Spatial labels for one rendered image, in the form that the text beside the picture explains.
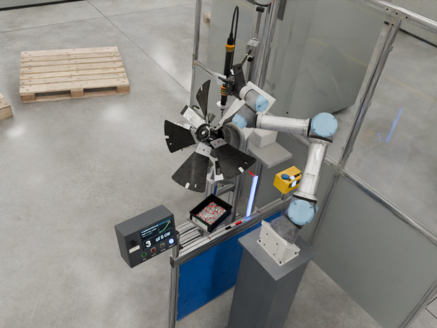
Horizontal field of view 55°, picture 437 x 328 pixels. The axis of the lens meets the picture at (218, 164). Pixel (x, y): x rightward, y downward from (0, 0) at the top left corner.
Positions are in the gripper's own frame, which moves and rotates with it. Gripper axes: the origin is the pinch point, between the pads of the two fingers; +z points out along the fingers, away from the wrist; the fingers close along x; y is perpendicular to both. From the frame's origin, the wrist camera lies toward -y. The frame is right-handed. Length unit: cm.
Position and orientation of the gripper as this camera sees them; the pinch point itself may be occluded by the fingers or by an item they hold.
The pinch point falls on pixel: (221, 70)
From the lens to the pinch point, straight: 228.1
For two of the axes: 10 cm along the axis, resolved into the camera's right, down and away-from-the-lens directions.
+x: 8.0, -3.3, 5.0
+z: -5.9, -5.7, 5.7
